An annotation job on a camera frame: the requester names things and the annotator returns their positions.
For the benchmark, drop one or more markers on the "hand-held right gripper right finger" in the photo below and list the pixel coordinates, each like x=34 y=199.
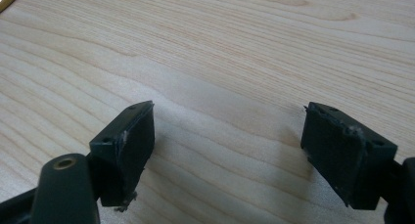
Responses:
x=345 y=155

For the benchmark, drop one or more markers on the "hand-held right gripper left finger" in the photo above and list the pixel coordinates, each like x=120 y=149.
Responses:
x=125 y=158

